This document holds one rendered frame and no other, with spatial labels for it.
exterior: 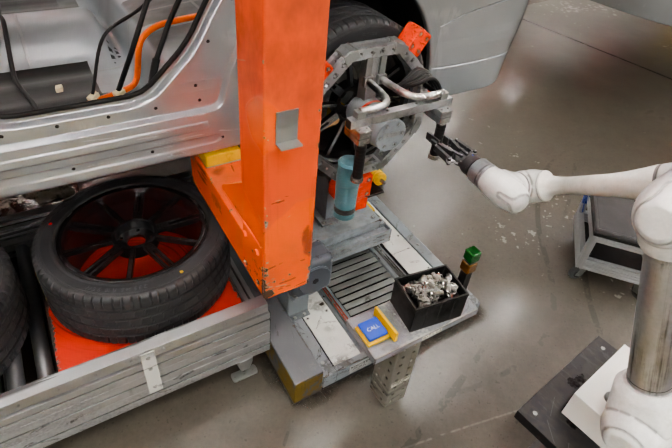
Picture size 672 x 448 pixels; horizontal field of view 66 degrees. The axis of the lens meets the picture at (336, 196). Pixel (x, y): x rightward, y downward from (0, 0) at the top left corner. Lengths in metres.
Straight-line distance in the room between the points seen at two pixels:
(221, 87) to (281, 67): 0.63
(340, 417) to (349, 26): 1.39
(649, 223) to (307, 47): 0.82
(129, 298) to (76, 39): 1.17
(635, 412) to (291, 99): 1.13
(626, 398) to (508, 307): 1.08
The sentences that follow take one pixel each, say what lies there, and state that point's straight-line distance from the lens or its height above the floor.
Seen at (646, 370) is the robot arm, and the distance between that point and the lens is 1.51.
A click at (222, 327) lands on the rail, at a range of 1.81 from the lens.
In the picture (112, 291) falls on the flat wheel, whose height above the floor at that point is 0.51.
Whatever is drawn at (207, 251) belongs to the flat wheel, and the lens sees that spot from 1.85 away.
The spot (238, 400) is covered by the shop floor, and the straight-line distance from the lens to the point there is 2.08.
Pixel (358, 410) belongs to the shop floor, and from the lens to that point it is 2.07.
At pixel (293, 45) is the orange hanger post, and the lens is 1.19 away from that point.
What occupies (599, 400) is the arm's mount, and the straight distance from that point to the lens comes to 1.86.
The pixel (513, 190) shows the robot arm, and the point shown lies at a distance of 1.68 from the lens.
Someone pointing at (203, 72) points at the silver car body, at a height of 1.04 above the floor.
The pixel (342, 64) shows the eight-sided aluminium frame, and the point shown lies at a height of 1.08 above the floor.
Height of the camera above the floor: 1.80
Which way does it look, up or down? 39 degrees down
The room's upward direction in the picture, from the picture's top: 6 degrees clockwise
